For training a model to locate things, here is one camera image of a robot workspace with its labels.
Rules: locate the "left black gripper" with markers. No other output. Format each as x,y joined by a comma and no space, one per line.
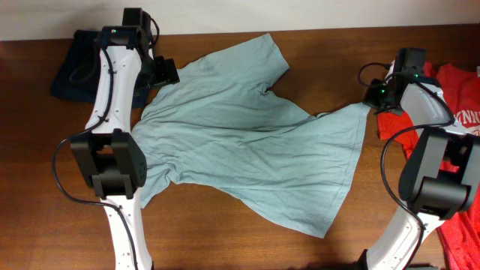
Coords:
168,71

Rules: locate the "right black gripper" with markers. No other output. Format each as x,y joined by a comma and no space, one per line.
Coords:
370,97

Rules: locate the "light grey-green t-shirt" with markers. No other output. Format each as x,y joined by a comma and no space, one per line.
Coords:
222,126

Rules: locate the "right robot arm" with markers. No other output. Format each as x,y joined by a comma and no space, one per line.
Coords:
441,176

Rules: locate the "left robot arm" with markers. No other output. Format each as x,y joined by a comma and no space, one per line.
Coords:
109,159

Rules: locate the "folded navy blue garment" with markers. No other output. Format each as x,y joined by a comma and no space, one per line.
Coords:
78,77

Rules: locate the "red printed t-shirt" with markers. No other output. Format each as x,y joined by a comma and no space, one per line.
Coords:
460,235

